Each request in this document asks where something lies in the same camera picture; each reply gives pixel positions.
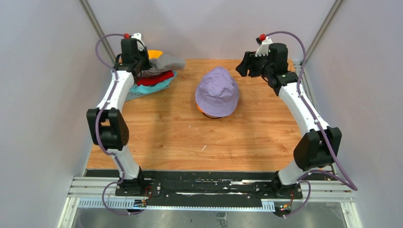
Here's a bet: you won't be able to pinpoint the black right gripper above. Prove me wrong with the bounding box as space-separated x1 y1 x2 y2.
236 50 273 78

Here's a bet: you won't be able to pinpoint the grey bucket hat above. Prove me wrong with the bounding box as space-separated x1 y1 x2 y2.
143 54 186 77

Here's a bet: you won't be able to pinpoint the lavender bucket hat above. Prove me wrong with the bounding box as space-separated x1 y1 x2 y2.
195 66 239 117

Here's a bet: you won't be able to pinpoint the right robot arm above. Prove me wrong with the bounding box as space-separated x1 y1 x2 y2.
236 43 342 198

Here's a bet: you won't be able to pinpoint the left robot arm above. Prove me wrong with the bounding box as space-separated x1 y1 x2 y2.
86 33 151 196

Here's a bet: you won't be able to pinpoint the yellow bucket hat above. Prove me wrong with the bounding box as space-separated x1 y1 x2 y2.
147 50 163 59

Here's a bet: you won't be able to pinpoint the red bucket hat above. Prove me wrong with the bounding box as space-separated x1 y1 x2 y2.
136 71 175 86

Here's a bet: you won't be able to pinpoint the teal plastic basket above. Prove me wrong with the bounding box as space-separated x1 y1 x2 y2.
125 71 177 101

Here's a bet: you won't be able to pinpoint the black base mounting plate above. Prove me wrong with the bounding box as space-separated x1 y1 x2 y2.
85 169 338 207

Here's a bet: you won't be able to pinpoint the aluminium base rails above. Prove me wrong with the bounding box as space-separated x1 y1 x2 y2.
58 170 362 228

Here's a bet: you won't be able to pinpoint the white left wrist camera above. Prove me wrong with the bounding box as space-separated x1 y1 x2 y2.
130 33 146 51

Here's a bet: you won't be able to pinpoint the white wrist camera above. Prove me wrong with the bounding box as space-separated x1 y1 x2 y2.
130 33 146 51
255 34 273 57

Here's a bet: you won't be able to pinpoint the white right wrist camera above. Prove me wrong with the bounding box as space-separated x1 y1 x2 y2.
255 34 273 57

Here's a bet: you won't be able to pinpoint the black wire hat stand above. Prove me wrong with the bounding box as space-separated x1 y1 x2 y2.
202 112 221 119

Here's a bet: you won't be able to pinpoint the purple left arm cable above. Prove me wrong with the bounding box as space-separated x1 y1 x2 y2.
94 32 130 216

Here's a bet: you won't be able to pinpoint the aluminium corner frame rail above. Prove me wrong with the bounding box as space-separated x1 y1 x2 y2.
293 0 344 180

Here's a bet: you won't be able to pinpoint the left aluminium corner rail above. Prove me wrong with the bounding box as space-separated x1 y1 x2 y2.
78 0 115 63

